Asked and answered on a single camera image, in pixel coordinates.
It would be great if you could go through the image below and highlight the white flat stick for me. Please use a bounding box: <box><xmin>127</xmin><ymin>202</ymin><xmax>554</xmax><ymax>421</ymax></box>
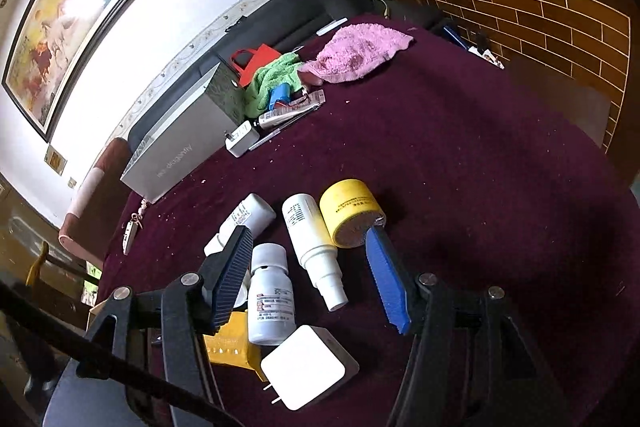
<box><xmin>316</xmin><ymin>18</ymin><xmax>348</xmax><ymax>36</ymax></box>

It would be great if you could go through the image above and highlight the brown armchair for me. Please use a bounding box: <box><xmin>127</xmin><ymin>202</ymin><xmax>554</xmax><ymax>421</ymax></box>
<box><xmin>57</xmin><ymin>137</ymin><xmax>133</xmax><ymax>268</ymax></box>

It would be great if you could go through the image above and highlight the pink towel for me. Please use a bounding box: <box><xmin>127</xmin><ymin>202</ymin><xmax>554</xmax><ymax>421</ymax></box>
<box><xmin>298</xmin><ymin>23</ymin><xmax>415</xmax><ymax>86</ymax></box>

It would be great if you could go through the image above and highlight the green white packet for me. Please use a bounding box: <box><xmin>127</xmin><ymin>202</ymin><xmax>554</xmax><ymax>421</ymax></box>
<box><xmin>81</xmin><ymin>279</ymin><xmax>102</xmax><ymax>308</ymax></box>

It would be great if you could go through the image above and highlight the white keychain tag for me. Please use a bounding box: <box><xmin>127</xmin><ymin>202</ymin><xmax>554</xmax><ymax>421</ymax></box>
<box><xmin>121</xmin><ymin>199</ymin><xmax>150</xmax><ymax>256</ymax></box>

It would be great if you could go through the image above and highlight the black cable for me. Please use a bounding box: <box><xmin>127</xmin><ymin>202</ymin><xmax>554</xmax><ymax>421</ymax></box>
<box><xmin>0</xmin><ymin>279</ymin><xmax>248</xmax><ymax>427</ymax></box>

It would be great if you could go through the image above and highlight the wooden counter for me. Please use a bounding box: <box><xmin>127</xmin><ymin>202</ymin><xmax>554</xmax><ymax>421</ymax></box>
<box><xmin>340</xmin><ymin>0</ymin><xmax>631</xmax><ymax>152</ymax></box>

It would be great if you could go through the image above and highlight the green towel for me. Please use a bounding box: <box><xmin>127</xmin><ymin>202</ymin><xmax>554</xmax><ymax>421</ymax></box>
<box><xmin>243</xmin><ymin>52</ymin><xmax>308</xmax><ymax>118</ymax></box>

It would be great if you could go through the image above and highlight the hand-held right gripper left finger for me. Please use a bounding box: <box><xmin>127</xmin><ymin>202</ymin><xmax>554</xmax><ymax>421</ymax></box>
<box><xmin>75</xmin><ymin>225</ymin><xmax>256</xmax><ymax>427</ymax></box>

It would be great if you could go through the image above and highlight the pen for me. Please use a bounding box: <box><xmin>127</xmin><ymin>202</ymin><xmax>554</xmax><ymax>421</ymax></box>
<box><xmin>247</xmin><ymin>109</ymin><xmax>313</xmax><ymax>152</ymax></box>

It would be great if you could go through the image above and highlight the red bag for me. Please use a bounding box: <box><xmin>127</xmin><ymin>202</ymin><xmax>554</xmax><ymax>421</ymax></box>
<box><xmin>229</xmin><ymin>45</ymin><xmax>283</xmax><ymax>88</ymax></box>

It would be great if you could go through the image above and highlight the blue plastic object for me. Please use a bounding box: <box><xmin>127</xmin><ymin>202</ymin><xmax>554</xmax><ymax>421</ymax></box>
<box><xmin>268</xmin><ymin>83</ymin><xmax>307</xmax><ymax>112</ymax></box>

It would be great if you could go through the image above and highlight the maroon tablecloth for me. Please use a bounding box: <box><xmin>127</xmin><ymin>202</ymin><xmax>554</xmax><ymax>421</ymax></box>
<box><xmin>95</xmin><ymin>12</ymin><xmax>640</xmax><ymax>427</ymax></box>

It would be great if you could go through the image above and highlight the white pill bottle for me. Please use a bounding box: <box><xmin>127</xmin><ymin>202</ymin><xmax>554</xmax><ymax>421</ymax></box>
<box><xmin>247</xmin><ymin>243</ymin><xmax>297</xmax><ymax>346</ymax></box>

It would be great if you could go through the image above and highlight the yellow plastic piece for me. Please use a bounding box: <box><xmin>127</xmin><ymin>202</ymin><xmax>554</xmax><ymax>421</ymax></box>
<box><xmin>202</xmin><ymin>311</ymin><xmax>268</xmax><ymax>383</ymax></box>

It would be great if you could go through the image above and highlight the small white charger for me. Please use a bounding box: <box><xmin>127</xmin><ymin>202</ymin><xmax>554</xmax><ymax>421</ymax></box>
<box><xmin>225</xmin><ymin>121</ymin><xmax>261</xmax><ymax>158</ymax></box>

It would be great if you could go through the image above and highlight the wooden glass cabinet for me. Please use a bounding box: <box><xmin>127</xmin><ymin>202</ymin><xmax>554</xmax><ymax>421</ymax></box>
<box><xmin>0</xmin><ymin>174</ymin><xmax>66</xmax><ymax>288</ymax></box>

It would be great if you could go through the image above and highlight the framed painting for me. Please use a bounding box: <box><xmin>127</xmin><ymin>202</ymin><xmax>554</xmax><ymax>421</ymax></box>
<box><xmin>1</xmin><ymin>0</ymin><xmax>162</xmax><ymax>144</ymax></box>

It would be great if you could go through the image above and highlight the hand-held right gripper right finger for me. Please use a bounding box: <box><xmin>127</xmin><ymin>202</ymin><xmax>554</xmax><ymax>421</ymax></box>
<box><xmin>364</xmin><ymin>227</ymin><xmax>571</xmax><ymax>427</ymax></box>

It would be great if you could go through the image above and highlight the white lotion bottle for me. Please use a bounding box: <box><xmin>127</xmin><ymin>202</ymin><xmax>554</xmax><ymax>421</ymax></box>
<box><xmin>203</xmin><ymin>193</ymin><xmax>277</xmax><ymax>258</ymax></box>

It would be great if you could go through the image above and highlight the golden wooden chair back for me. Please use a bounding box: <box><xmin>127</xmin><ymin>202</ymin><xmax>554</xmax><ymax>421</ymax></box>
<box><xmin>25</xmin><ymin>241</ymin><xmax>51</xmax><ymax>288</ymax></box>

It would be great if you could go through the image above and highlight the white spray bottle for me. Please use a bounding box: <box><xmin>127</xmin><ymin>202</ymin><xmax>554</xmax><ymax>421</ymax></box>
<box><xmin>282</xmin><ymin>193</ymin><xmax>349</xmax><ymax>312</ymax></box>

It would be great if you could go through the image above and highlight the black sofa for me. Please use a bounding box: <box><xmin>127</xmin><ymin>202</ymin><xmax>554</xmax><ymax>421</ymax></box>
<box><xmin>127</xmin><ymin>0</ymin><xmax>373</xmax><ymax>152</ymax></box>

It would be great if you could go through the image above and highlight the gold wall plaque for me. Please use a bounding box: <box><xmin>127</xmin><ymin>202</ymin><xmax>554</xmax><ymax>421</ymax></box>
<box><xmin>44</xmin><ymin>146</ymin><xmax>67</xmax><ymax>175</ymax></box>

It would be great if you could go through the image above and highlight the toothpaste tube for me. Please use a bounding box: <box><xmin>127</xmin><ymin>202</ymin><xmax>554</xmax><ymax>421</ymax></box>
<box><xmin>256</xmin><ymin>89</ymin><xmax>326</xmax><ymax>130</ymax></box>

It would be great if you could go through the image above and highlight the grey rectangular box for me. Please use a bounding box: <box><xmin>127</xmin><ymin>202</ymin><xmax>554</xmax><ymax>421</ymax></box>
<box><xmin>120</xmin><ymin>62</ymin><xmax>247</xmax><ymax>205</ymax></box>

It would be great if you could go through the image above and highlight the white power adapter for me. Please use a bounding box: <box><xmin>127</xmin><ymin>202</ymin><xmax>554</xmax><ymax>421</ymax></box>
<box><xmin>260</xmin><ymin>325</ymin><xmax>361</xmax><ymax>412</ymax></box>

